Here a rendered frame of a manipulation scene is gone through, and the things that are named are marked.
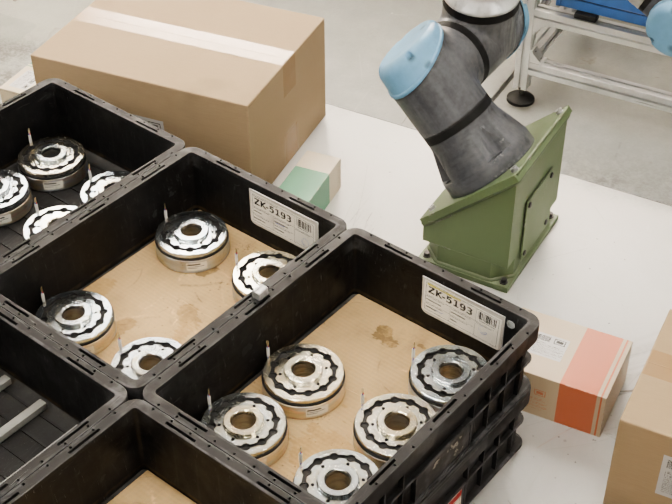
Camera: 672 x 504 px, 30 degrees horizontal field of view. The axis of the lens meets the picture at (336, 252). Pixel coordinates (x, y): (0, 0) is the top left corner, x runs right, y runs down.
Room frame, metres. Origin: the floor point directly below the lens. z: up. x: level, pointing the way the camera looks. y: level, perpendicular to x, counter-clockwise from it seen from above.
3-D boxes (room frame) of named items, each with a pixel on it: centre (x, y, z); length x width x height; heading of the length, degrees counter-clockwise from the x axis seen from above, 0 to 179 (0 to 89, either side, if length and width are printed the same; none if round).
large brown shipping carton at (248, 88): (1.86, 0.26, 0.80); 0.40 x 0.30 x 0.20; 67
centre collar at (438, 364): (1.10, -0.14, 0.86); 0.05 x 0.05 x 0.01
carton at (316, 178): (1.60, 0.07, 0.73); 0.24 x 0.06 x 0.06; 156
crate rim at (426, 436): (1.06, -0.01, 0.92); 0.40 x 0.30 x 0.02; 141
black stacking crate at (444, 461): (1.06, -0.01, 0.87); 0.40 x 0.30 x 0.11; 141
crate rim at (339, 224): (1.25, 0.22, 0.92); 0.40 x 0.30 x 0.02; 141
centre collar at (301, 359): (1.10, 0.04, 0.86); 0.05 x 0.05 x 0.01
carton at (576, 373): (1.22, -0.31, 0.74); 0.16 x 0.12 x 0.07; 63
